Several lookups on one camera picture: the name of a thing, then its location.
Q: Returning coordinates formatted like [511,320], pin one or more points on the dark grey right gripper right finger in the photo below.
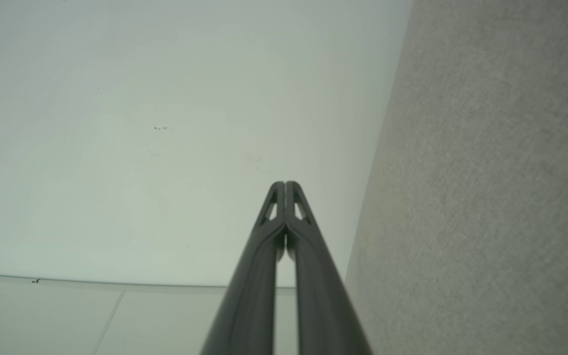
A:
[321,296]

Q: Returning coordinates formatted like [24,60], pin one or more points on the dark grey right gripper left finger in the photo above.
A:
[249,296]

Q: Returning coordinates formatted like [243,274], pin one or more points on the white baseboard strip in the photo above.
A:
[116,285]

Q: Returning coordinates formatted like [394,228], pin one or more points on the grey fabric sofa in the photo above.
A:
[486,197]

